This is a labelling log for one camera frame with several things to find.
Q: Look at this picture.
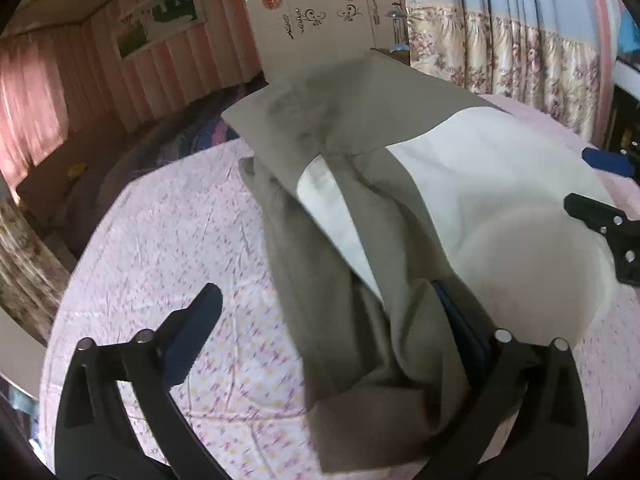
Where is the bed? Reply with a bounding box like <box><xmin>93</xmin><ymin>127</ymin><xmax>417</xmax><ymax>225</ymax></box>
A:
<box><xmin>15</xmin><ymin>72</ymin><xmax>271</xmax><ymax>256</ymax></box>

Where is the blue cloth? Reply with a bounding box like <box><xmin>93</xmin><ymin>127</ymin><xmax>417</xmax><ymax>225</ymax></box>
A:
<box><xmin>617</xmin><ymin>10</ymin><xmax>640</xmax><ymax>56</ymax></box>

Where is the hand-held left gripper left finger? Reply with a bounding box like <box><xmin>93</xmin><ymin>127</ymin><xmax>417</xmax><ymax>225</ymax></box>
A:
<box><xmin>55</xmin><ymin>282</ymin><xmax>224</xmax><ymax>480</ymax></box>

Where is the pink floral tablecloth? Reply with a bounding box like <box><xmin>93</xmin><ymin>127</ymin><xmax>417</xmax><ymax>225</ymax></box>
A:
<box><xmin>40</xmin><ymin>92</ymin><xmax>640</xmax><ymax>480</ymax></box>

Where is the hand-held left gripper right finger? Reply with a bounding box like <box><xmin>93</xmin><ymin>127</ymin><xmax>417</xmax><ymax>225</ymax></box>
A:
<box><xmin>430</xmin><ymin>280</ymin><xmax>592</xmax><ymax>480</ymax></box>

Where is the white wardrobe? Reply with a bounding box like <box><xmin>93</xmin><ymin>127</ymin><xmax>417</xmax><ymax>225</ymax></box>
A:
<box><xmin>235</xmin><ymin>0</ymin><xmax>408</xmax><ymax>86</ymax></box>

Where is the blue floral curtain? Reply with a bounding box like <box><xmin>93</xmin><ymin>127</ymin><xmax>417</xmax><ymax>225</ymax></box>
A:
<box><xmin>0</xmin><ymin>195</ymin><xmax>73</xmax><ymax>346</ymax></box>
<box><xmin>400</xmin><ymin>0</ymin><xmax>621</xmax><ymax>141</ymax></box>

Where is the black cabinet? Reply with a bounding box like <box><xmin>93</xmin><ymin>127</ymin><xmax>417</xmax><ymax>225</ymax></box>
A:
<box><xmin>605</xmin><ymin>57</ymin><xmax>640</xmax><ymax>153</ymax></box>

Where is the olive and white jacket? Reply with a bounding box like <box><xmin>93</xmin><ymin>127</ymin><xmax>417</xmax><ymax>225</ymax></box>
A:
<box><xmin>221</xmin><ymin>50</ymin><xmax>618</xmax><ymax>476</ymax></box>

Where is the striped blue pink blanket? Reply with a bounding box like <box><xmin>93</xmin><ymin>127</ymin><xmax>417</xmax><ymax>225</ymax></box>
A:
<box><xmin>160</xmin><ymin>110</ymin><xmax>241</xmax><ymax>161</ymax></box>

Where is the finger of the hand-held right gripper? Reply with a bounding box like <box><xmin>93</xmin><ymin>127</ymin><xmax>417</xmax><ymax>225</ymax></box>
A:
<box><xmin>581</xmin><ymin>147</ymin><xmax>638</xmax><ymax>178</ymax></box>
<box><xmin>564</xmin><ymin>192</ymin><xmax>640</xmax><ymax>288</ymax></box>

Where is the framed wall picture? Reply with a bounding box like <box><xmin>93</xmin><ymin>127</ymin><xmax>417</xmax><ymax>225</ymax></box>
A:
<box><xmin>116</xmin><ymin>0</ymin><xmax>207</xmax><ymax>61</ymax></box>

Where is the pink window curtain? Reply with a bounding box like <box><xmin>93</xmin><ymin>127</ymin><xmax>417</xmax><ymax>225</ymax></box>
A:
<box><xmin>0</xmin><ymin>40</ymin><xmax>71</xmax><ymax>186</ymax></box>

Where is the clear plastic bottle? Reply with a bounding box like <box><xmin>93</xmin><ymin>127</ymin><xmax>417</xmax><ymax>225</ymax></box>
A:
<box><xmin>389</xmin><ymin>2</ymin><xmax>407</xmax><ymax>47</ymax></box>

